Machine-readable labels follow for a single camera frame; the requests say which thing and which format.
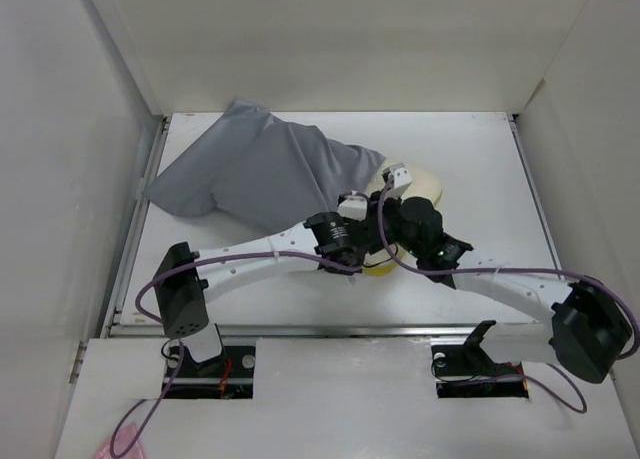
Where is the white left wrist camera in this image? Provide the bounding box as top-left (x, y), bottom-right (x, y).
top-left (337, 190), bottom-right (370, 221)

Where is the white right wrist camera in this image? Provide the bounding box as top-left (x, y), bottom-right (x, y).
top-left (381, 163), bottom-right (412, 199)

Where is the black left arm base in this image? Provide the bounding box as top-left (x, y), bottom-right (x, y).
top-left (160, 342), bottom-right (256, 400)

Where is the cream and yellow pillow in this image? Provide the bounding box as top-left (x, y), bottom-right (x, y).
top-left (363, 158), bottom-right (442, 277)

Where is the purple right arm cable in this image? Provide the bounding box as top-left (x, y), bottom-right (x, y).
top-left (376, 176), bottom-right (640, 415)

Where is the grey pillowcase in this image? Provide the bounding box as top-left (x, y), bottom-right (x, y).
top-left (145, 100), bottom-right (385, 234)

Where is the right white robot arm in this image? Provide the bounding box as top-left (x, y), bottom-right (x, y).
top-left (377, 197), bottom-right (639, 384)

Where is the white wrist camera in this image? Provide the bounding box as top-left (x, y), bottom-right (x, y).
top-left (337, 190), bottom-right (370, 221)
top-left (381, 163), bottom-right (412, 199)

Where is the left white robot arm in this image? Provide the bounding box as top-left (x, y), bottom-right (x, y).
top-left (152, 212), bottom-right (391, 376)

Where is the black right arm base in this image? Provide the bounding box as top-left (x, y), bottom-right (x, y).
top-left (430, 320), bottom-right (529, 399)

